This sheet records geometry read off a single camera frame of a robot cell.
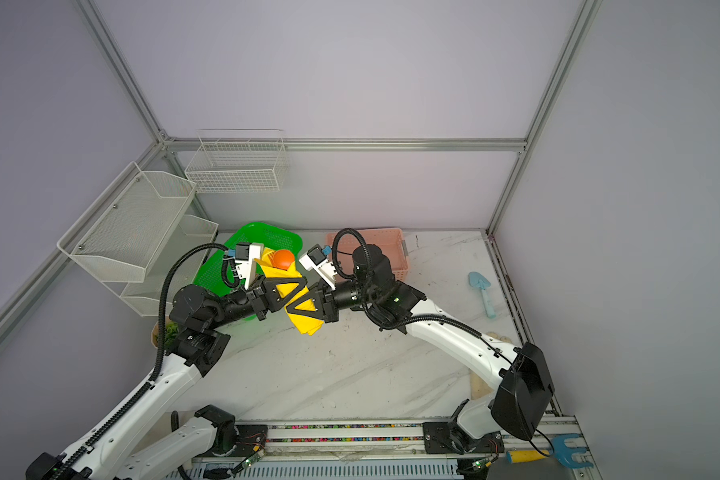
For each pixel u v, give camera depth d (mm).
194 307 484
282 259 569
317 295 565
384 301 550
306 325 592
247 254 544
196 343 528
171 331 802
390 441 748
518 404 378
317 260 560
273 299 563
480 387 826
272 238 1116
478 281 1042
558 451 715
